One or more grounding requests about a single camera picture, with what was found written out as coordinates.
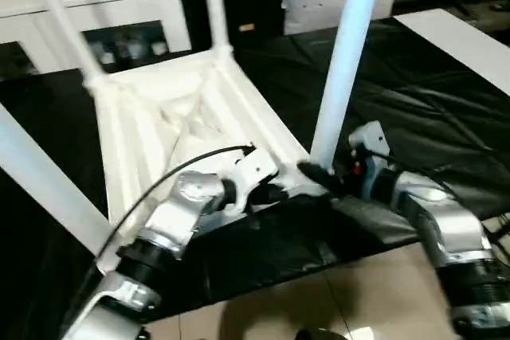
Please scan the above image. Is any white plastic table leg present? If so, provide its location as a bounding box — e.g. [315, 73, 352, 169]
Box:
[198, 0, 235, 59]
[308, 0, 388, 170]
[0, 104, 112, 256]
[23, 0, 109, 87]

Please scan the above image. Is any black work mat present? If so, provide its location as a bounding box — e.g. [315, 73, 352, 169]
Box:
[0, 17, 510, 323]

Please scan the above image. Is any white glass-door cabinet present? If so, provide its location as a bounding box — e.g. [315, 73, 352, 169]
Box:
[0, 0, 193, 75]

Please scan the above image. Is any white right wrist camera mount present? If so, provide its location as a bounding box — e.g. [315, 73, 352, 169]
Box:
[347, 119, 390, 198]

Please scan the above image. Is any white plastic table top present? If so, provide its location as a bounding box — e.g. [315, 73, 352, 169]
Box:
[81, 47, 332, 274]

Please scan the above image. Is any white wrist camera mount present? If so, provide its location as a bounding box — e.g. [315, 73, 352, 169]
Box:
[347, 119, 390, 198]
[221, 148, 281, 214]

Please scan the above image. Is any white flat board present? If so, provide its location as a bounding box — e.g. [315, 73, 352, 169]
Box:
[392, 8, 510, 99]

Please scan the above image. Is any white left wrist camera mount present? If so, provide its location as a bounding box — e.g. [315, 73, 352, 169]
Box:
[221, 148, 281, 214]

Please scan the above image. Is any dark rounded robot torso part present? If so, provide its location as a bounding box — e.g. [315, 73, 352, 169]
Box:
[294, 327, 344, 340]

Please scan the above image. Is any grey cushion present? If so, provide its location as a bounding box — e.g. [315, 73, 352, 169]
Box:
[281, 0, 396, 37]

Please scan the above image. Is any black furniture with yellow label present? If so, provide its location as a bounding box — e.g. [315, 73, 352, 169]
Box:
[175, 0, 288, 53]

